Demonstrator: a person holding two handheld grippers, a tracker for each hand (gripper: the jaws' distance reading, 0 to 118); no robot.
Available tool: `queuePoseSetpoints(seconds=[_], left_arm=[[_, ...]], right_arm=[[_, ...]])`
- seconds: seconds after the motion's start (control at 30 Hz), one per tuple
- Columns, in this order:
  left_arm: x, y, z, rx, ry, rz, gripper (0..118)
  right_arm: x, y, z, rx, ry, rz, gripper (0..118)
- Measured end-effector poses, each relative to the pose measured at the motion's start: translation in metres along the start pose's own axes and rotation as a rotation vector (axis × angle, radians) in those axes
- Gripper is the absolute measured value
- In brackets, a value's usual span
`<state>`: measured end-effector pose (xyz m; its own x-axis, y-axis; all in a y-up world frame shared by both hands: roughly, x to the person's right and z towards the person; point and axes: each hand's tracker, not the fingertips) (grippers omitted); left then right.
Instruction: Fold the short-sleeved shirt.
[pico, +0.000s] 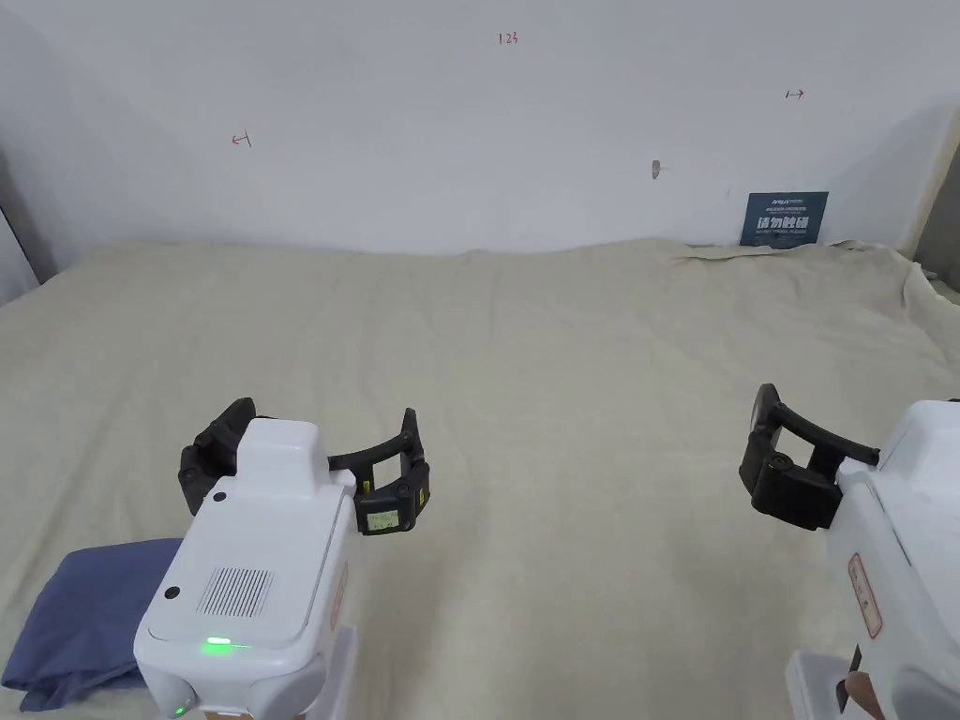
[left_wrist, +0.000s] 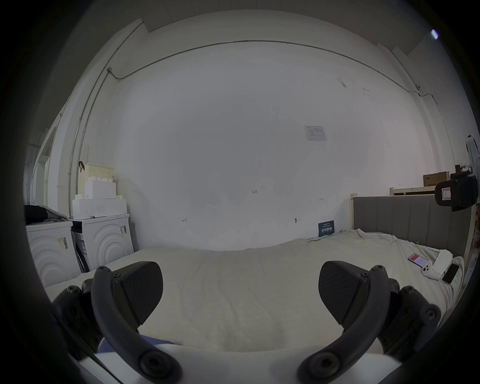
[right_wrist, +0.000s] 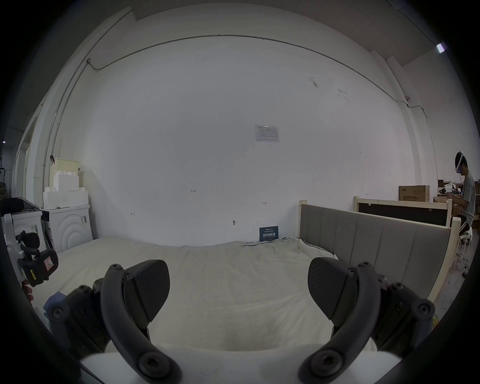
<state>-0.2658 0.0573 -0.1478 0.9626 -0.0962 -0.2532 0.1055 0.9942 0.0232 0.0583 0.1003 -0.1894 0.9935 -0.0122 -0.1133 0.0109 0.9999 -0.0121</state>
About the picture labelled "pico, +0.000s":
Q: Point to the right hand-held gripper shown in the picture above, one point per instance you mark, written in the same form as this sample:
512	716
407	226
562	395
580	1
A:
911	570

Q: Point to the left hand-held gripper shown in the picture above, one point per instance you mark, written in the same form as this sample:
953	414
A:
247	555

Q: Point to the bed with beige sheet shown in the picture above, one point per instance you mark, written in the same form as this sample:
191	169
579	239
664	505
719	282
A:
570	390

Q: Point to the blue folded garment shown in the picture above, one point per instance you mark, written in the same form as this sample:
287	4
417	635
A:
82	622

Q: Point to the dark blue sign card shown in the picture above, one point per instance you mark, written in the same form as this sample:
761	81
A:
784	219

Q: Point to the person's right hand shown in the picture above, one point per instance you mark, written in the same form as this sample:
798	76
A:
868	697

